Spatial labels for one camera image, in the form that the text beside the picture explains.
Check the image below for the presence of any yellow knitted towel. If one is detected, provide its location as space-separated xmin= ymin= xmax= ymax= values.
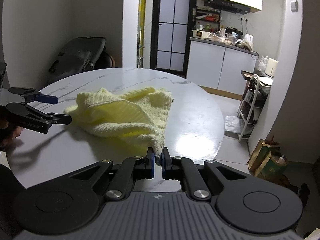
xmin=64 ymin=87 xmax=174 ymax=160

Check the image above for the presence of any person's left hand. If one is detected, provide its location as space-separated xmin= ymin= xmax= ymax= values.
xmin=1 ymin=126 xmax=22 ymax=150

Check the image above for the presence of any white plastic bag on floor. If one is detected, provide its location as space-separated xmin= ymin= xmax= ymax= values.
xmin=225 ymin=115 xmax=253 ymax=134

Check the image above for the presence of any brown paper bag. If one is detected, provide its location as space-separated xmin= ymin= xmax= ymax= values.
xmin=247 ymin=139 xmax=280 ymax=174

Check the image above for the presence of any white metal rack cart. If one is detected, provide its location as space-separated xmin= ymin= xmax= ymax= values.
xmin=237 ymin=70 xmax=273 ymax=141

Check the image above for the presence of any green paper bag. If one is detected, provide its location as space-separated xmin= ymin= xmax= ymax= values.
xmin=254 ymin=151 xmax=288 ymax=180

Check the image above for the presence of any dark glass bottle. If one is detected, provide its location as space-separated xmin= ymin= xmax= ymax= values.
xmin=243 ymin=79 xmax=256 ymax=103

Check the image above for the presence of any white lower kitchen cabinet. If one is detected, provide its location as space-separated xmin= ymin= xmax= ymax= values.
xmin=187 ymin=38 xmax=259 ymax=98

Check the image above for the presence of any white kettle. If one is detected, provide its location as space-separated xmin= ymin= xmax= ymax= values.
xmin=244 ymin=34 xmax=254 ymax=47

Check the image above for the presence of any yellow vertical pipe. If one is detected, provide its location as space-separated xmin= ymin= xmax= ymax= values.
xmin=137 ymin=0 xmax=146 ymax=68

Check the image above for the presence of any black spice shelf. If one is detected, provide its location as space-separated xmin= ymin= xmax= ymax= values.
xmin=194 ymin=7 xmax=221 ymax=32

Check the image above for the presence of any black framed glass door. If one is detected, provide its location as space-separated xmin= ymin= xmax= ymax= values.
xmin=150 ymin=0 xmax=195 ymax=77

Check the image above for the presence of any black range hood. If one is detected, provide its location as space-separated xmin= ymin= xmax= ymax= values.
xmin=204 ymin=0 xmax=251 ymax=15

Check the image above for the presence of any white wall switch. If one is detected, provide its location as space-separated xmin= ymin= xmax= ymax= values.
xmin=290 ymin=0 xmax=298 ymax=12

